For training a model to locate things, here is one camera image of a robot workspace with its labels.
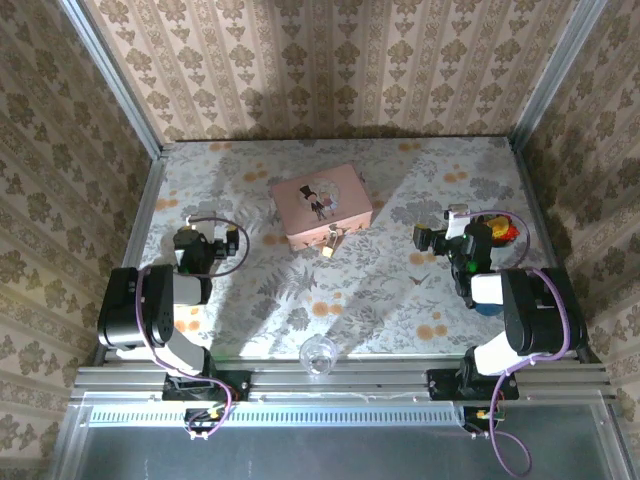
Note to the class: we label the brass padlock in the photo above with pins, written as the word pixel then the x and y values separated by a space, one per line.
pixel 328 249

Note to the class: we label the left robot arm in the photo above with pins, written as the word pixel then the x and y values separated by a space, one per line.
pixel 130 310

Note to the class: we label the red yellow snack packet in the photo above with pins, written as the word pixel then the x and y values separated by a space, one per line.
pixel 502 229

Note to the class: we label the dark patterned bowl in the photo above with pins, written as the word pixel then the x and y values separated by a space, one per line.
pixel 512 239

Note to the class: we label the blue round object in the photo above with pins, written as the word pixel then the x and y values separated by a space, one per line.
pixel 487 310

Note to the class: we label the floral table covering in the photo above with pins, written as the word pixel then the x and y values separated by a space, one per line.
pixel 350 300

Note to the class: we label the pink box with cartoon couple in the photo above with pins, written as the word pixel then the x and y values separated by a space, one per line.
pixel 322 200

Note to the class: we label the clear glass cup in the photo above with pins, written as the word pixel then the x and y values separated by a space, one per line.
pixel 317 356

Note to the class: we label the grey metal panel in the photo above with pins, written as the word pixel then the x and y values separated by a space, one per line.
pixel 325 452

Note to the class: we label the aluminium side rail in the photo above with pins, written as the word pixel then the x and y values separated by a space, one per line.
pixel 145 210
pixel 537 210

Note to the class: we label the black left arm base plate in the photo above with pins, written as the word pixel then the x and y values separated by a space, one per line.
pixel 235 387

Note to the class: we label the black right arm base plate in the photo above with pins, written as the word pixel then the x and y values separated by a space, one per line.
pixel 442 385

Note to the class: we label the wide aluminium base rail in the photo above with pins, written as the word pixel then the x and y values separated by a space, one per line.
pixel 340 387

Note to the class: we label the aluminium corner post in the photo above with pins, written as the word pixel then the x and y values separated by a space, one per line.
pixel 555 75
pixel 117 85

